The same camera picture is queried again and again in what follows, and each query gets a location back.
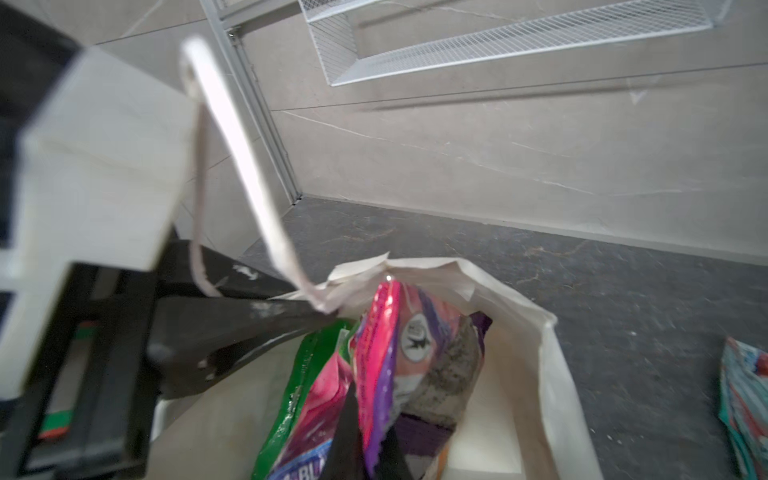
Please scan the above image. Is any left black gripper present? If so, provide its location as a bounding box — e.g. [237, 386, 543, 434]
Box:
[1, 239, 335, 479]

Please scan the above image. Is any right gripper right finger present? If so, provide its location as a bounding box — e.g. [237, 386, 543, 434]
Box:
[374, 422, 413, 480]

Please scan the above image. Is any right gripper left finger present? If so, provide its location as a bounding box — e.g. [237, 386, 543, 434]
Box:
[320, 383, 368, 480]

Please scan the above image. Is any purple snack pack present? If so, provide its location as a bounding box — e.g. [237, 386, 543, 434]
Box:
[353, 280, 492, 479]

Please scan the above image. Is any green snack pack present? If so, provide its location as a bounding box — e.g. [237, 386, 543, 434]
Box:
[251, 319, 356, 479]

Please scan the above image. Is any white floral paper bag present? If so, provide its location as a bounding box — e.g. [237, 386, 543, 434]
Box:
[180, 36, 603, 479]

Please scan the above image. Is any teal red snack bag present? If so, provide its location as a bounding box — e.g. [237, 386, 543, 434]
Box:
[718, 337, 767, 480]

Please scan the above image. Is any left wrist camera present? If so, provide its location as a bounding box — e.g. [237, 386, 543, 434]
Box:
[1, 47, 198, 400]

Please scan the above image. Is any white wire mesh basket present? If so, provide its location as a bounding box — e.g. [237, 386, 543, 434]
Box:
[299, 1, 731, 87]

